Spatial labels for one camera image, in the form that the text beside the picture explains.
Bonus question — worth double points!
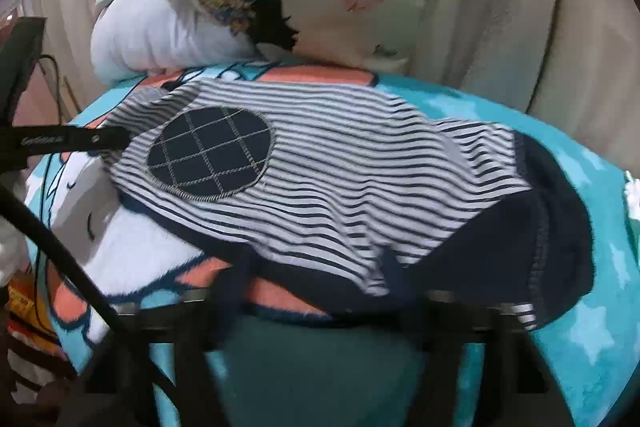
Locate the beige padded headboard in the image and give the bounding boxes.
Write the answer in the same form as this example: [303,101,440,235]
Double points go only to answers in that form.
[26,0,639,171]

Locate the white plush toy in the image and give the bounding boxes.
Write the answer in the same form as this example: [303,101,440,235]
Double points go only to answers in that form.
[624,171,640,221]

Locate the striped navy child pants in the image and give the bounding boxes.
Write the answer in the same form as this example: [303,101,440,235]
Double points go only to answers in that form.
[104,78,594,329]

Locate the turquoise star cartoon blanket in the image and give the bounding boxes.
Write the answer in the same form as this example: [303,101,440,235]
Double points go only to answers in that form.
[27,64,639,426]

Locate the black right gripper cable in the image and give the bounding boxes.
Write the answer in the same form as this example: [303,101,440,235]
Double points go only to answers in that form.
[0,183,181,403]

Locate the white plush pillow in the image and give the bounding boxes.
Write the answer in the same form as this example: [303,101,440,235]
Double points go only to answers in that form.
[90,0,258,86]

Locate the pink wooden nightstand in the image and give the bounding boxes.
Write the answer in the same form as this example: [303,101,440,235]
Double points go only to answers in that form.
[13,54,80,126]

